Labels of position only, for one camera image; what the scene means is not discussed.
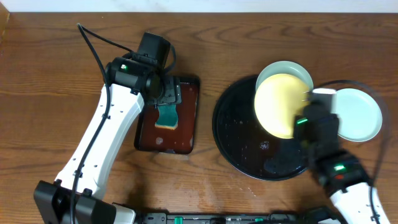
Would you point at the green yellow sponge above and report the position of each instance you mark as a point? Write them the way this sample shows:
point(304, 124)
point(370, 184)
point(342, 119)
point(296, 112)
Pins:
point(168, 117)

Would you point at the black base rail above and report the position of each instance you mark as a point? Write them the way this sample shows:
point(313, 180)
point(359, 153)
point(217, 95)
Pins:
point(315, 215)

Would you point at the yellow plate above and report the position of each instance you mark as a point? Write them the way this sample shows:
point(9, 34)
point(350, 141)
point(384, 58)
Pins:
point(277, 101)

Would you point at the round black tray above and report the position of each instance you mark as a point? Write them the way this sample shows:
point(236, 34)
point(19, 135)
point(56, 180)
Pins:
point(245, 144)

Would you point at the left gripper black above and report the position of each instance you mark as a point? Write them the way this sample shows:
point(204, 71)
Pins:
point(174, 86)

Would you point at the light blue plate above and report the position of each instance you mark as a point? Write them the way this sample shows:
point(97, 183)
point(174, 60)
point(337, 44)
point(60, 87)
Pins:
point(285, 67)
point(359, 114)

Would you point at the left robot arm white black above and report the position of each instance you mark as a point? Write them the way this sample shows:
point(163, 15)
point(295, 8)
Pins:
point(76, 195)

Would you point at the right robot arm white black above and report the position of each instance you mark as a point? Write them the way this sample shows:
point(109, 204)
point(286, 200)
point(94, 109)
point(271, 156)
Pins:
point(338, 171)

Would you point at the black rectangular water tray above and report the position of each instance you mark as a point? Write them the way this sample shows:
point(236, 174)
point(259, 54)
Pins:
point(180, 140)

